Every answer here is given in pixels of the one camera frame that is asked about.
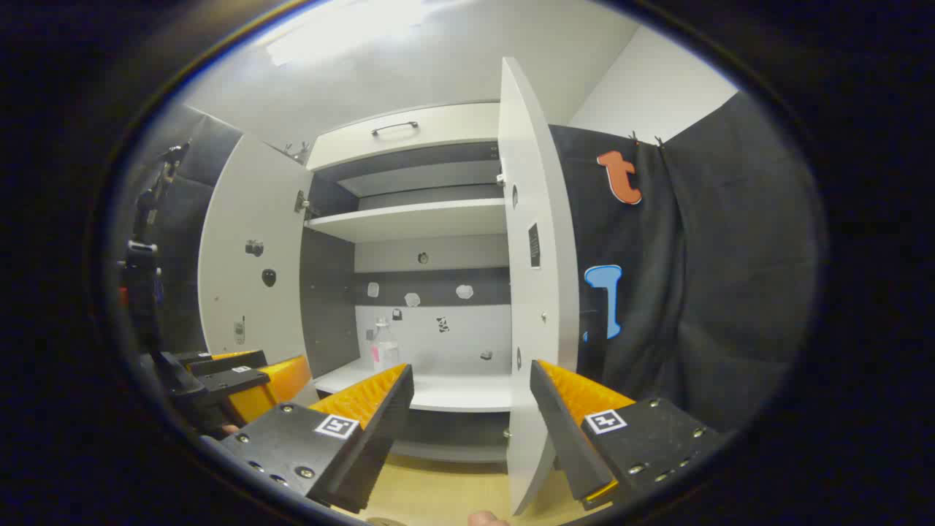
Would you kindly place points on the white cabinet shelf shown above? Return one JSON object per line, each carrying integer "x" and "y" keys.
{"x": 424, "y": 218}

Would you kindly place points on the white cabinet drawer front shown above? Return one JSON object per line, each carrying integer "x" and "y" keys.
{"x": 453, "y": 128}

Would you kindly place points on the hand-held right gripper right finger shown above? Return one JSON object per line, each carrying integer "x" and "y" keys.
{"x": 559, "y": 424}

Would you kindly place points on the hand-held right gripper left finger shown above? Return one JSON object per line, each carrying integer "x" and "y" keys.
{"x": 380, "y": 416}

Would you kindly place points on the white and grey cabinet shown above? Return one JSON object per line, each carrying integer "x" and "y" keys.
{"x": 453, "y": 336}

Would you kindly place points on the clear plastic bottle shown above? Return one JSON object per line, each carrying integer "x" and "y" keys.
{"x": 385, "y": 351}

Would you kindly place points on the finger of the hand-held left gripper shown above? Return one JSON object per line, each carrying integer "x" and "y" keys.
{"x": 226, "y": 361}
{"x": 234, "y": 383}

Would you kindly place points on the white cabinet door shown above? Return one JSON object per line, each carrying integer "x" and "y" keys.
{"x": 241, "y": 204}
{"x": 529, "y": 183}

